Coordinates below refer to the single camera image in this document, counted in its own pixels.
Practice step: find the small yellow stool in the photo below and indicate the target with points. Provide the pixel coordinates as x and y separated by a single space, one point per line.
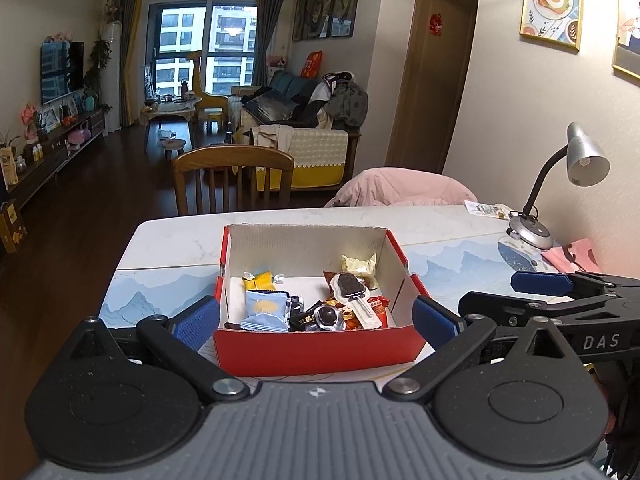
214 115

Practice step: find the framed fried egg picture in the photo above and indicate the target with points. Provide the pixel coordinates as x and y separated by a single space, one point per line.
550 5

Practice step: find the pink printed cloth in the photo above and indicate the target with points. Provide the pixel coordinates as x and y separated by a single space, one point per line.
575 255

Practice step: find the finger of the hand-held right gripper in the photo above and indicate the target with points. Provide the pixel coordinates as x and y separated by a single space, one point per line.
542 283
500 307

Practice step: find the red door ornament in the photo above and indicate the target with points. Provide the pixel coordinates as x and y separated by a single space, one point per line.
435 24

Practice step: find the teal sofa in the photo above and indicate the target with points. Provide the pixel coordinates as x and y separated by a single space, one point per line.
285 82

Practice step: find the grey desk lamp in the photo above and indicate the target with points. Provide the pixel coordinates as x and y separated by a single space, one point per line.
587 157

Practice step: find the small yellow snack packet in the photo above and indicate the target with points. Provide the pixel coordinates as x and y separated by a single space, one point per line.
261 281

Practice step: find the large window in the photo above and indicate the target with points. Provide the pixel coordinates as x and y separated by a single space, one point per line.
200 35

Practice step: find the red bear print snack packet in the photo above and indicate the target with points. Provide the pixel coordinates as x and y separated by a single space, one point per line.
378 304

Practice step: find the green houseplant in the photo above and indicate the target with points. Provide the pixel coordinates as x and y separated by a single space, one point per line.
99 62

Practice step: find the wooden chair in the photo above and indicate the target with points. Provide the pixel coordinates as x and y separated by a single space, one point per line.
232 156

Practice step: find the white tower air conditioner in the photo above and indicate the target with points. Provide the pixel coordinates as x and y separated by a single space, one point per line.
111 75

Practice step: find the pile of clothes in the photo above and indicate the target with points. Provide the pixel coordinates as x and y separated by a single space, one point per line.
347 102

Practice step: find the pale yellow snack packet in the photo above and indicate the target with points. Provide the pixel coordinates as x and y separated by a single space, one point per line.
359 265

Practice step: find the wooden coffee table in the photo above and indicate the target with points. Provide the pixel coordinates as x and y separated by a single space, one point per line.
167 110

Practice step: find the wooden door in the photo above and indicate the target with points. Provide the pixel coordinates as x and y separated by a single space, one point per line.
430 100

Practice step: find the chocolate pop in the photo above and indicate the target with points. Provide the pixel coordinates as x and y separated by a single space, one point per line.
350 286

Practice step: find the dark framed wall picture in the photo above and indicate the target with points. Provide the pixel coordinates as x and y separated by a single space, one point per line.
320 10
346 2
299 17

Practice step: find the black snack packet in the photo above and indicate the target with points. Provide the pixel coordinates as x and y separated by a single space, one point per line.
327 316

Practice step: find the red gift bag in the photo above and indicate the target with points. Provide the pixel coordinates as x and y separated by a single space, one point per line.
311 65

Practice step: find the blue mountain print table mat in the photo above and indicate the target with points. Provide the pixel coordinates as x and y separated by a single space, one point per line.
150 290

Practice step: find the cream knitted sofa cover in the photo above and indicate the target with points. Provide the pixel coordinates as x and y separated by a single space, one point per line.
320 147

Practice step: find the yellow box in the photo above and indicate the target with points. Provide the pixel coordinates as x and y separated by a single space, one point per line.
9 165

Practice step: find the dark cloth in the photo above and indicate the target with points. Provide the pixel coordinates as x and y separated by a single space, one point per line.
272 107

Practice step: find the red cardboard box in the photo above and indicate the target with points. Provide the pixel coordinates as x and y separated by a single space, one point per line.
310 355

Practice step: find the television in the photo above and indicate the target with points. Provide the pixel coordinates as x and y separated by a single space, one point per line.
60 72

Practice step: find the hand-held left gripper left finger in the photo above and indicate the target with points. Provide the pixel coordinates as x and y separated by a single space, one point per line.
197 322

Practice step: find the light blue pastry packet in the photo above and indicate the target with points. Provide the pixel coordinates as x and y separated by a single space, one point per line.
265 310

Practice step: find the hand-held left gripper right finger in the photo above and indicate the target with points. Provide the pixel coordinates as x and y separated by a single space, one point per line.
434 322

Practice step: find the pink toy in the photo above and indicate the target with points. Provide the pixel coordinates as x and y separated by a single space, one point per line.
79 134

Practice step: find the dried flower bouquet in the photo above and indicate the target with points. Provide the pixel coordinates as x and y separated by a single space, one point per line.
112 9

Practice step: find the yellow giraffe chair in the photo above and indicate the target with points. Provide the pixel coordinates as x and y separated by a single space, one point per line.
215 100

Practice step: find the small pink stool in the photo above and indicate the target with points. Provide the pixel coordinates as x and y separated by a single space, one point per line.
175 146

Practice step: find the framed figure picture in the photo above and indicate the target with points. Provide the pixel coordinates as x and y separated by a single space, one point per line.
629 25

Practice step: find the brown paper bag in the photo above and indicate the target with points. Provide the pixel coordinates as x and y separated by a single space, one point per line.
14 227

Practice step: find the dark wooden TV cabinet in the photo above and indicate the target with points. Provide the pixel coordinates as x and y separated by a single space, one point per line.
50 160

